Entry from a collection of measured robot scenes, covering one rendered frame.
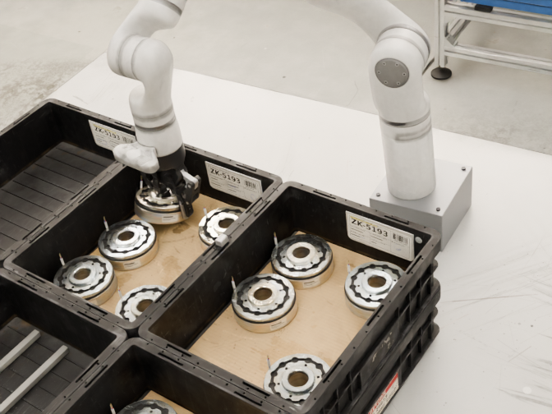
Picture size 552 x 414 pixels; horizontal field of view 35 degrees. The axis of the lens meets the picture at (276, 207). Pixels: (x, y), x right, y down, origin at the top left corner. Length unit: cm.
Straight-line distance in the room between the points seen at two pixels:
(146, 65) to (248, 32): 253
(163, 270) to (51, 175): 40
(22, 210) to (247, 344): 59
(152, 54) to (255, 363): 50
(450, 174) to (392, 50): 34
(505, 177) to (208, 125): 70
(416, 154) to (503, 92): 180
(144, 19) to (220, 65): 228
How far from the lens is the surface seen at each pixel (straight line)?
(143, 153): 146
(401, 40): 148
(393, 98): 151
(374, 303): 137
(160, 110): 143
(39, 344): 148
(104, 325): 132
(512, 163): 189
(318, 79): 349
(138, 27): 142
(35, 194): 179
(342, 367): 120
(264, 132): 202
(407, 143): 156
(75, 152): 186
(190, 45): 386
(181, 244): 157
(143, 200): 159
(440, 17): 332
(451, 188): 167
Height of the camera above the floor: 186
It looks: 40 degrees down
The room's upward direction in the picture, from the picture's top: 9 degrees counter-clockwise
